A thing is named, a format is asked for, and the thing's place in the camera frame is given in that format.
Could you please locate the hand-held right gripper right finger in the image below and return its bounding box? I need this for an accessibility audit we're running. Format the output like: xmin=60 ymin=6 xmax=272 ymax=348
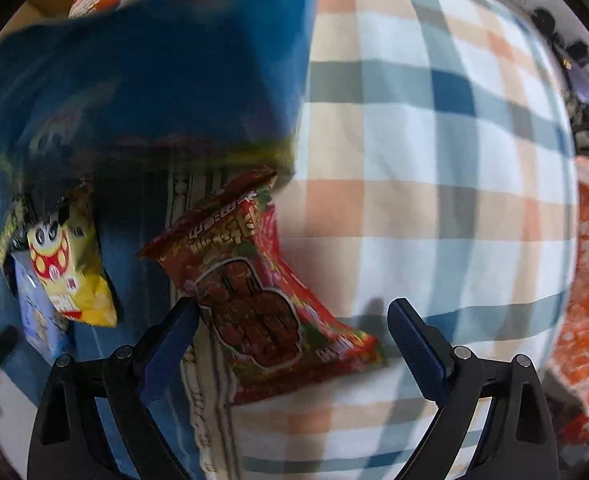
xmin=387 ymin=298 xmax=561 ymax=480

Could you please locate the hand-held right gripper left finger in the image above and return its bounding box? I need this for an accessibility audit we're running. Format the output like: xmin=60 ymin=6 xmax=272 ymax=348
xmin=27 ymin=297 xmax=201 ymax=480

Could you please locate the red snack packet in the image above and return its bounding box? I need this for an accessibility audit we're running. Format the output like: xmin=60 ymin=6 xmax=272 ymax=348
xmin=138 ymin=166 xmax=386 ymax=407

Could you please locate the light blue snack packet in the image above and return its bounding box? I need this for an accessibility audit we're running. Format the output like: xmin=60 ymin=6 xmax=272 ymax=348
xmin=12 ymin=250 xmax=72 ymax=366

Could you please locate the yellow snack packet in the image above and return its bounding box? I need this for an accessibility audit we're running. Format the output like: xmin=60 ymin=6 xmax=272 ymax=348
xmin=26 ymin=183 xmax=118 ymax=329

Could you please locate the blue printed blanket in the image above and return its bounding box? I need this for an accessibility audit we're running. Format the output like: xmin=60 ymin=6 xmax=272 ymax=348
xmin=0 ymin=115 xmax=200 ymax=480

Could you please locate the orange white snack bag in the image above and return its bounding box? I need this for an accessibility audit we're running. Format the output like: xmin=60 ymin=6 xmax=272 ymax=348
xmin=545 ymin=156 xmax=589 ymax=453

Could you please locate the plaid blanket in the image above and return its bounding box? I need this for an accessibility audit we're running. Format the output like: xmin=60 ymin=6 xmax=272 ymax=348
xmin=184 ymin=0 xmax=580 ymax=480

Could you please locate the large blue snack bag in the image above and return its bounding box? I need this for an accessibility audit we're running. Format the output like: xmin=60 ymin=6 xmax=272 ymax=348
xmin=0 ymin=0 xmax=323 ymax=211

